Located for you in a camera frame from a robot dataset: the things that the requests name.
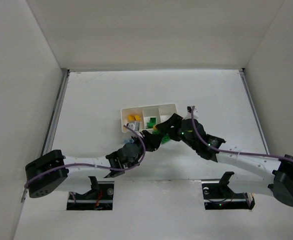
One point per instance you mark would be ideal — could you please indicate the green long lego brick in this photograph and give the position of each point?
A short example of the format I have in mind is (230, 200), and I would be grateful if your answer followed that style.
(165, 139)

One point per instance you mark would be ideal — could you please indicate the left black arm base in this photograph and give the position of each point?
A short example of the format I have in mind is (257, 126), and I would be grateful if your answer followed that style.
(98, 198)

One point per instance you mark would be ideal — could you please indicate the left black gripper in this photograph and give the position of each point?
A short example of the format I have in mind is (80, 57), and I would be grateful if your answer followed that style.
(148, 141)

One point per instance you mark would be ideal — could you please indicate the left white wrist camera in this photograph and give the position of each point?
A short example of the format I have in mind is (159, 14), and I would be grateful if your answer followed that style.
(134, 125)

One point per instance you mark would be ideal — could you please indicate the orange flower green lego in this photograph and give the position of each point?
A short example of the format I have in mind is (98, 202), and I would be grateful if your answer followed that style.
(155, 130)

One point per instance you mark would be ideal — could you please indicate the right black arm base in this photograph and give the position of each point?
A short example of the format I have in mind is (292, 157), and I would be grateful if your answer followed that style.
(218, 196)

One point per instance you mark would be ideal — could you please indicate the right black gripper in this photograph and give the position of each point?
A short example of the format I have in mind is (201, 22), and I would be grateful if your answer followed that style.
(175, 124)

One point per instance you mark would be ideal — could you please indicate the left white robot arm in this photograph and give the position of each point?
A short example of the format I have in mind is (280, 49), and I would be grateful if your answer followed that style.
(55, 171)

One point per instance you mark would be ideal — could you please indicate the small orange lego brick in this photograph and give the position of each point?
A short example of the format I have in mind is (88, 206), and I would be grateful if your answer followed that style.
(137, 117)

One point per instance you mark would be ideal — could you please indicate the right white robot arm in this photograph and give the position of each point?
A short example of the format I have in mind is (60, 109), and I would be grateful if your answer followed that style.
(270, 175)

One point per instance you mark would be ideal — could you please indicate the yellow sloped lego brick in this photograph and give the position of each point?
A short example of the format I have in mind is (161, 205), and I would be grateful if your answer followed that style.
(130, 118)

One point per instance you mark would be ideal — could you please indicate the small green lego brick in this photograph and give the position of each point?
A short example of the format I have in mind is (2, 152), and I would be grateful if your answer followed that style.
(151, 123)

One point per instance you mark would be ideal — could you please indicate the white three-compartment bin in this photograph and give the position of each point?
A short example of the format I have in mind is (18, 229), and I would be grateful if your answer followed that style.
(161, 112)

